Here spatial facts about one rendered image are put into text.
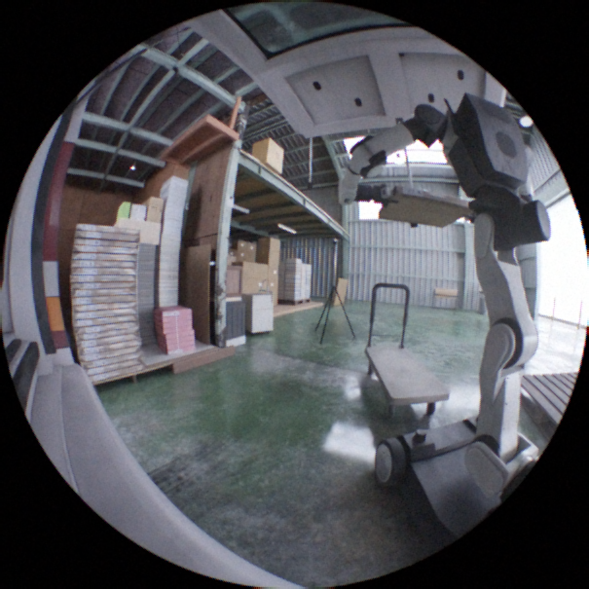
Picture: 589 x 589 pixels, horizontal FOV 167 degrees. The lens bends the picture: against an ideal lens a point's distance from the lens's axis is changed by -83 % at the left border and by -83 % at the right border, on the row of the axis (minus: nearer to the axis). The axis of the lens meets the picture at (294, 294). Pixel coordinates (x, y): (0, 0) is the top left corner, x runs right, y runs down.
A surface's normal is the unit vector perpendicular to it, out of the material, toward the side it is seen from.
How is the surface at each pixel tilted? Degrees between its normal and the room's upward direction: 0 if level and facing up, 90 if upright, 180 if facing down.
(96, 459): 0
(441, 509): 0
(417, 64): 167
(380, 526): 0
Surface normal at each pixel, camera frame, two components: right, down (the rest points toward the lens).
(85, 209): 0.87, 0.07
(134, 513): 0.04, -1.00
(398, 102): -0.16, 0.98
